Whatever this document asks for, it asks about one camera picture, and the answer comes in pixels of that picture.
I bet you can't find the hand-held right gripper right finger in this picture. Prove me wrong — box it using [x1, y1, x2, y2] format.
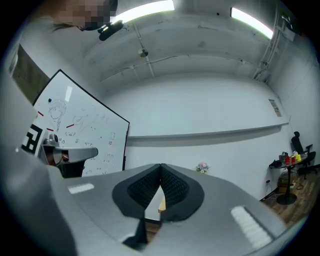
[149, 163, 289, 256]

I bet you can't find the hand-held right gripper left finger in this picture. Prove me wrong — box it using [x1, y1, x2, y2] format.
[47, 163, 162, 256]

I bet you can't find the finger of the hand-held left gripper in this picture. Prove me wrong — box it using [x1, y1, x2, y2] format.
[54, 146, 99, 164]
[59, 159, 85, 179]

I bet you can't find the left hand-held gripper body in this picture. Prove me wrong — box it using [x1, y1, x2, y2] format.
[0, 71, 64, 166]

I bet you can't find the black-framed whiteboard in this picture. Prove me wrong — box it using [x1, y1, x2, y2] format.
[32, 68, 131, 178]

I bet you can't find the pink flower bouquet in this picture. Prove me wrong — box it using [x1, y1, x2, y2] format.
[195, 161, 211, 174]

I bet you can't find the light wooden board edge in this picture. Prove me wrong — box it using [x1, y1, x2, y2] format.
[157, 196, 167, 214]

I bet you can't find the black office chair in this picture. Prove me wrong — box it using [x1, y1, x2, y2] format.
[290, 131, 319, 180]

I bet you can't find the white ceiling conduit pipe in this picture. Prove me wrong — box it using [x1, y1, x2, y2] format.
[132, 22, 156, 79]

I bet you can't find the long ceiling light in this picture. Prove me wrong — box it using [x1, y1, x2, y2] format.
[109, 0, 175, 25]
[230, 7, 274, 40]

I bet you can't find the white vertical pipe bundle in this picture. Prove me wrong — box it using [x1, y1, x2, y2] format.
[252, 7, 288, 82]

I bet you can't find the brown wall board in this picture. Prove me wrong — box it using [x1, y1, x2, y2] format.
[9, 44, 52, 105]

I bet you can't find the white floor cable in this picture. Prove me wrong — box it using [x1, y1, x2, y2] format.
[259, 183, 296, 202]

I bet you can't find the white wall ledge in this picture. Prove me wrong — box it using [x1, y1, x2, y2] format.
[127, 120, 291, 140]

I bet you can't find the round black pedestal table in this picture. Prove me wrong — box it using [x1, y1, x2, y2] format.
[268, 154, 309, 206]

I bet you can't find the small wall poster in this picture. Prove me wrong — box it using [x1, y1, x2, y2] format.
[268, 98, 283, 118]

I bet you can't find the black head-worn camera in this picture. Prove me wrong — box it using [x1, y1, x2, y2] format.
[96, 19, 125, 42]

